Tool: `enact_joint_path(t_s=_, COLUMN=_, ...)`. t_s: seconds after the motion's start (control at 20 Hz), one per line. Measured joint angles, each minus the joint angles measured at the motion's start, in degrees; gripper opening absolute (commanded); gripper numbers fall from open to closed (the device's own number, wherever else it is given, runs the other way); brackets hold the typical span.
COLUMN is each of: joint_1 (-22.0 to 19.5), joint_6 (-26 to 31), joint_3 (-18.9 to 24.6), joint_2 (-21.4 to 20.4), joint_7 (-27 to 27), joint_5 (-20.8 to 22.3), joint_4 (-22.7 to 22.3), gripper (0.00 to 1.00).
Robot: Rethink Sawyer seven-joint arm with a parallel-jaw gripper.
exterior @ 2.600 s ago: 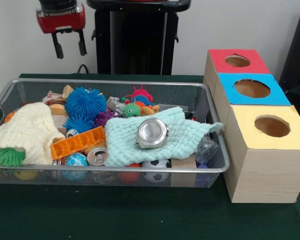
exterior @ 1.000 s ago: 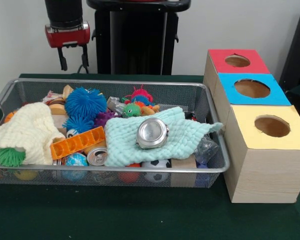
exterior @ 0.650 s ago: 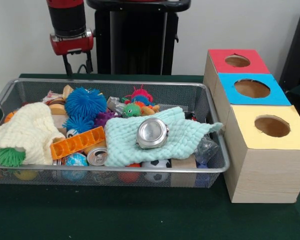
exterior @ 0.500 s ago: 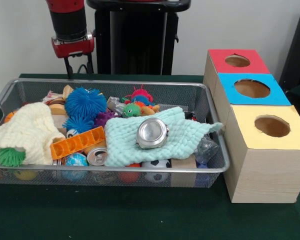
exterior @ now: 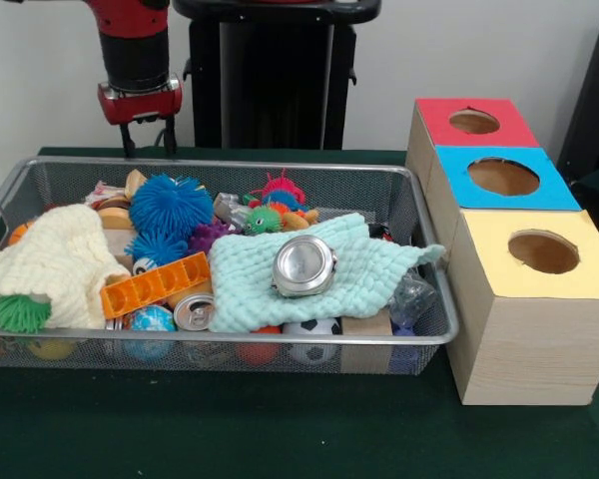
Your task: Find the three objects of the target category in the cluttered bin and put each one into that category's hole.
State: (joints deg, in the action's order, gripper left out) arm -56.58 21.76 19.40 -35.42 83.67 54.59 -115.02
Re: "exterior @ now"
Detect crushed silver can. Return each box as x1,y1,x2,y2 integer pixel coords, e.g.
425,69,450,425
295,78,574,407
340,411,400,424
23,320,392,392
271,234,339,299

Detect large blue spiky ball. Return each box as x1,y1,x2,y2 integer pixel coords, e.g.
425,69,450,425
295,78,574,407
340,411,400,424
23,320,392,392
128,173,216,240

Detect silver mesh bin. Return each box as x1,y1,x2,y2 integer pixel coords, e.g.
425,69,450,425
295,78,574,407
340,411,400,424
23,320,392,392
0,155,460,376

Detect orange plastic block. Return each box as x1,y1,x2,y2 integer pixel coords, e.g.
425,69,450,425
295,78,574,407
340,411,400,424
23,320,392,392
99,251,212,320

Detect green spiky ball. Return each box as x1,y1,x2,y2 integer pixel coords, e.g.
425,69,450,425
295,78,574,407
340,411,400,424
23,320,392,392
0,292,53,334

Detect wooden box with three holes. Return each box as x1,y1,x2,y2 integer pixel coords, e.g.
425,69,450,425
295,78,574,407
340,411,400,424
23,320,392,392
404,97,599,406

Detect silver soda can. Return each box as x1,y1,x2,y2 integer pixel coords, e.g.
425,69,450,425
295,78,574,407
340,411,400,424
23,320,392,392
172,292,216,332

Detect green spiky creature toy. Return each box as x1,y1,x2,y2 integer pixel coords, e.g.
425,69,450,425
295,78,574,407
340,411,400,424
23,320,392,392
242,205,285,237

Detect blue globe ball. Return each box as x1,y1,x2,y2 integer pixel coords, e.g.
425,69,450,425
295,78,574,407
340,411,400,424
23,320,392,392
128,303,177,360

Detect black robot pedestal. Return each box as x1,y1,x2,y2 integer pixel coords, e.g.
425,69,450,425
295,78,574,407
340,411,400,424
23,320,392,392
172,0,383,151

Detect cream knitted cloth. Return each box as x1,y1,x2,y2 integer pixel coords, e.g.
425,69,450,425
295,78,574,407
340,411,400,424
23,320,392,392
0,203,131,330

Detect mint knitted cloth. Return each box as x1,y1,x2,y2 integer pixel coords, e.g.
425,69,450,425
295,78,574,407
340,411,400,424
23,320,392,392
207,212,446,334

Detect small blue spiky ball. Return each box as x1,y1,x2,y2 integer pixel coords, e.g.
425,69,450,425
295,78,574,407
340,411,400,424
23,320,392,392
124,230,190,265

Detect colourful spotted cloth toy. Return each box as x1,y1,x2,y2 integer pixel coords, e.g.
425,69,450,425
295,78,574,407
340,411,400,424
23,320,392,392
84,168,149,207

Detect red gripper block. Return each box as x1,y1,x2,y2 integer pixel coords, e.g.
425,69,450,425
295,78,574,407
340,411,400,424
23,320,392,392
97,73,185,159

